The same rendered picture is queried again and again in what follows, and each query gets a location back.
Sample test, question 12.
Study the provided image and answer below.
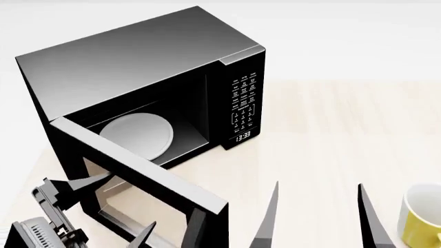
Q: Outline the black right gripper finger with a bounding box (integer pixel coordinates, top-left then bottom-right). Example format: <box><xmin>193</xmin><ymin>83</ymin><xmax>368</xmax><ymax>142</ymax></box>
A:
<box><xmin>248</xmin><ymin>180</ymin><xmax>280</xmax><ymax>248</ymax></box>
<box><xmin>357</xmin><ymin>183</ymin><xmax>398</xmax><ymax>248</ymax></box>

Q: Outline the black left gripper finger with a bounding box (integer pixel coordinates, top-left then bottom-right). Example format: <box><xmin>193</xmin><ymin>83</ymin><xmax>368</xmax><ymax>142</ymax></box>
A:
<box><xmin>66</xmin><ymin>171</ymin><xmax>113</xmax><ymax>200</ymax></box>
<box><xmin>126</xmin><ymin>221</ymin><xmax>158</xmax><ymax>248</ymax></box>

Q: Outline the black microwave door with window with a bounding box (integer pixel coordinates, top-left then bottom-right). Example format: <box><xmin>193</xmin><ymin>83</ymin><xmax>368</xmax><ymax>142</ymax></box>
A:
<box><xmin>49</xmin><ymin>116</ymin><xmax>230</xmax><ymax>248</ymax></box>

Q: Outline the black stainless microwave oven body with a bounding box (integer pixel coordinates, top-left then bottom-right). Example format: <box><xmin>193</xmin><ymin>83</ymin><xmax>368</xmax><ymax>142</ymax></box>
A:
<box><xmin>15</xmin><ymin>5</ymin><xmax>267</xmax><ymax>182</ymax></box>

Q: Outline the black microwave control panel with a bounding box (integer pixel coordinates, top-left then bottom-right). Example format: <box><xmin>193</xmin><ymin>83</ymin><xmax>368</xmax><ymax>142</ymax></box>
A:
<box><xmin>218</xmin><ymin>45</ymin><xmax>267</xmax><ymax>151</ymax></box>

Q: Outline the yellow mug with white inside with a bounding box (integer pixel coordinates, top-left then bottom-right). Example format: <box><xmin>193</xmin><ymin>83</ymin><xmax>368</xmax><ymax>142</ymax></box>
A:
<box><xmin>396</xmin><ymin>183</ymin><xmax>441</xmax><ymax>248</ymax></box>

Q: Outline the white glass turntable plate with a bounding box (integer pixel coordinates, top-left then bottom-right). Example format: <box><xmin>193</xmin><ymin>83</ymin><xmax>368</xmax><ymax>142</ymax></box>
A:
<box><xmin>99</xmin><ymin>112</ymin><xmax>174</xmax><ymax>161</ymax></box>

